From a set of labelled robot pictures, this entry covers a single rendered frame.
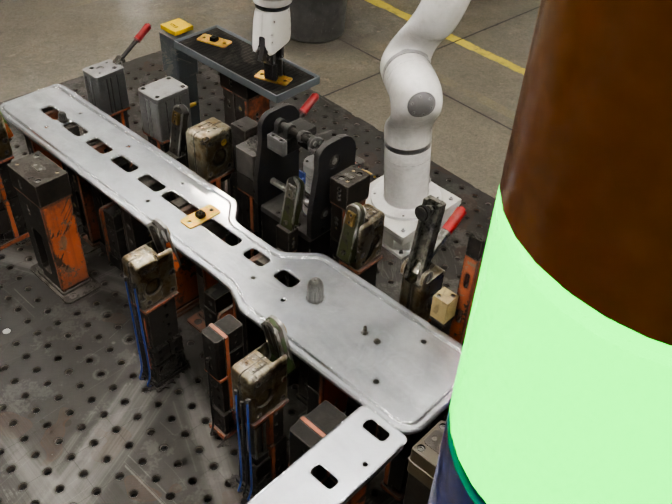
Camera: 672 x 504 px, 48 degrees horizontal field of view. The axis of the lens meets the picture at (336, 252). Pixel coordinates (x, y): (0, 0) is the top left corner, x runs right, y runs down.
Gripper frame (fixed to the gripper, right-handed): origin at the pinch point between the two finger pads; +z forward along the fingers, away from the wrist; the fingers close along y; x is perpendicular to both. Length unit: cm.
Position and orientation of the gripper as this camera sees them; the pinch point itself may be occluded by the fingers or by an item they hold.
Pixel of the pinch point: (273, 68)
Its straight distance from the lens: 179.2
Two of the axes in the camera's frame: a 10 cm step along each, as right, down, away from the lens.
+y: -4.2, 5.8, -7.0
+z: -0.4, 7.5, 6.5
